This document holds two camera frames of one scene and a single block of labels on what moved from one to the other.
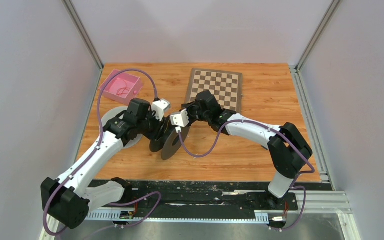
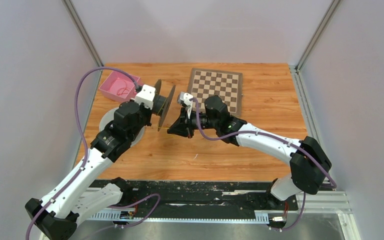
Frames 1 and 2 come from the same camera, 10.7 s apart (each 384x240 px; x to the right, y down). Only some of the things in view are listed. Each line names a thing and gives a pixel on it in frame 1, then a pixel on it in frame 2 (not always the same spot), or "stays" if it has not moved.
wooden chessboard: x=227 y=86 stays
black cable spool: x=169 y=144 → x=161 y=103
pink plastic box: x=123 y=87 stays
